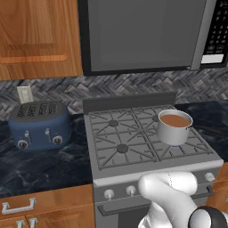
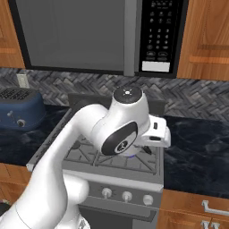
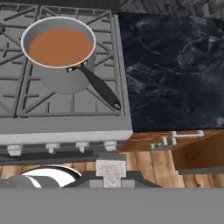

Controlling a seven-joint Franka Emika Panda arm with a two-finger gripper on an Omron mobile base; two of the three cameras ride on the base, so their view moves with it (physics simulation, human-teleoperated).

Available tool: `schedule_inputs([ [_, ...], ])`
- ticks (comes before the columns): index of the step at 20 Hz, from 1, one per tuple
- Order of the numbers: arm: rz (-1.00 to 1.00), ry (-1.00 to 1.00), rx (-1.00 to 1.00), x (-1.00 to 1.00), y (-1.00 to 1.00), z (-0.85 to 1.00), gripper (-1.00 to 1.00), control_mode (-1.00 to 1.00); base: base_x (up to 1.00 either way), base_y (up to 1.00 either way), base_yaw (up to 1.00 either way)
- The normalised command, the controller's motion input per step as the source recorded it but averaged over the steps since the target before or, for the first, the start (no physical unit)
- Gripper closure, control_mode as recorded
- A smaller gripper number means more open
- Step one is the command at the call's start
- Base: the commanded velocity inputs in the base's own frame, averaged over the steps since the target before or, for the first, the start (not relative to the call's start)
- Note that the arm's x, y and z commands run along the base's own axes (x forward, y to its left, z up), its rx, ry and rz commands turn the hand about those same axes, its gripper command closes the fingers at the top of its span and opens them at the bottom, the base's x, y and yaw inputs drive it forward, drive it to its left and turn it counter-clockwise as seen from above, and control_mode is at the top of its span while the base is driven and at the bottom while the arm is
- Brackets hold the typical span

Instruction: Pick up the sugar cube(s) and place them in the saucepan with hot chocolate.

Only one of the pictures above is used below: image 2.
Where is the grey gas stove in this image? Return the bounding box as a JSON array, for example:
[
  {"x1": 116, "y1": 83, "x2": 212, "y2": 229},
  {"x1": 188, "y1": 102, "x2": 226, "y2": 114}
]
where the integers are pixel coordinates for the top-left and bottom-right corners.
[{"x1": 26, "y1": 91, "x2": 167, "y2": 229}]

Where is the white wall socket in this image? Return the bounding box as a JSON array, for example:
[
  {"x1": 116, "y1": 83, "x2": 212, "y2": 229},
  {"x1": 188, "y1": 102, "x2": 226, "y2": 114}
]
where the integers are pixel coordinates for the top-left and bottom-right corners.
[{"x1": 16, "y1": 72, "x2": 30, "y2": 89}]

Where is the grey microwave door handle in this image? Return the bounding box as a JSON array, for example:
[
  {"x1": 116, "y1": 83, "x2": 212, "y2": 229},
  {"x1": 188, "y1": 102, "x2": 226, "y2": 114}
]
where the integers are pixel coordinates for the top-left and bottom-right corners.
[{"x1": 123, "y1": 0, "x2": 139, "y2": 77}]

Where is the wooden wall cupboard door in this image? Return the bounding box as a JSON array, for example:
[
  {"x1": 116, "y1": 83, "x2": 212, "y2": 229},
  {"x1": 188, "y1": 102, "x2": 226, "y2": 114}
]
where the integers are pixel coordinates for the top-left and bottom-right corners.
[
  {"x1": 176, "y1": 0, "x2": 229, "y2": 82},
  {"x1": 0, "y1": 0, "x2": 27, "y2": 70}
]

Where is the wooden base cupboard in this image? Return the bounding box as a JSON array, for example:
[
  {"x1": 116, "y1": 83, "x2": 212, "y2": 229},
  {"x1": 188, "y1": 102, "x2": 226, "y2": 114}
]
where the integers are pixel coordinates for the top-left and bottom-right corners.
[{"x1": 0, "y1": 162, "x2": 33, "y2": 207}]

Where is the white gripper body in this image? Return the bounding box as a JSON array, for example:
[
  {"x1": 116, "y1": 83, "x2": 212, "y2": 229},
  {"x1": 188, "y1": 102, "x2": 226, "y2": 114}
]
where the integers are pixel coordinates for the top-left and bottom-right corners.
[{"x1": 140, "y1": 130, "x2": 173, "y2": 149}]

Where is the blue toaster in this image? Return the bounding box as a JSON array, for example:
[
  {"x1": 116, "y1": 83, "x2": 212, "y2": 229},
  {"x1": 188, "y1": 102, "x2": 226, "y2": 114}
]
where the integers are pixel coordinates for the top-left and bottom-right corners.
[{"x1": 0, "y1": 87, "x2": 47, "y2": 132}]

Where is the grey oven door handle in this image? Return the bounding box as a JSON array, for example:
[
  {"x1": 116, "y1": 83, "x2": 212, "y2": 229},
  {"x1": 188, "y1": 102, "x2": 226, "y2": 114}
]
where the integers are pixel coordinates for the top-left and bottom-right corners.
[{"x1": 80, "y1": 203, "x2": 158, "y2": 222}]

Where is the black and grey microwave oven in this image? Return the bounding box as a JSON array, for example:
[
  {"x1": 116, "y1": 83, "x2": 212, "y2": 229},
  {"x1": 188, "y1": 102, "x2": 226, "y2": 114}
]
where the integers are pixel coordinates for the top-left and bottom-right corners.
[{"x1": 8, "y1": 0, "x2": 190, "y2": 80}]

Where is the silver drawer handle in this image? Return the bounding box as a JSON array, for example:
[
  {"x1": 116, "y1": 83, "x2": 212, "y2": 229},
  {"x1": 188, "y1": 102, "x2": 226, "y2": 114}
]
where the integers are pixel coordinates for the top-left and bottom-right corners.
[{"x1": 201, "y1": 199, "x2": 229, "y2": 217}]

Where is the white stove knob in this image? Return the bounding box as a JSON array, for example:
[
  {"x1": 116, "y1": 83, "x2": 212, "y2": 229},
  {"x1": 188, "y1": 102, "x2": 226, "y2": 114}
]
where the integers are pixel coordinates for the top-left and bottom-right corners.
[
  {"x1": 121, "y1": 190, "x2": 134, "y2": 203},
  {"x1": 141, "y1": 193, "x2": 155, "y2": 207},
  {"x1": 100, "y1": 186, "x2": 114, "y2": 199}
]

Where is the silver cupboard door handle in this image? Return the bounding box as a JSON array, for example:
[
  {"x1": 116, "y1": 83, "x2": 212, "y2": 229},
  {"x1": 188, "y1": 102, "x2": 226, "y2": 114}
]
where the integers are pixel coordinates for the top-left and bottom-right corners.
[
  {"x1": 210, "y1": 221, "x2": 224, "y2": 229},
  {"x1": 199, "y1": 219, "x2": 212, "y2": 229}
]

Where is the wooden base cupboard door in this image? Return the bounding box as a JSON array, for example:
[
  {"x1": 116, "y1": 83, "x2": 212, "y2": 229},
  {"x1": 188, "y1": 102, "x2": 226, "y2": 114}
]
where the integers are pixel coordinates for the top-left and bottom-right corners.
[{"x1": 156, "y1": 209, "x2": 229, "y2": 229}]

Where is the wooden drawer front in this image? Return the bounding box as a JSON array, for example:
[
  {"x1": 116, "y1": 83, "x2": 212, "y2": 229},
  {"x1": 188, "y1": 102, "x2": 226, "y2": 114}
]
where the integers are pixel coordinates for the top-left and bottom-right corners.
[{"x1": 158, "y1": 188, "x2": 229, "y2": 224}]

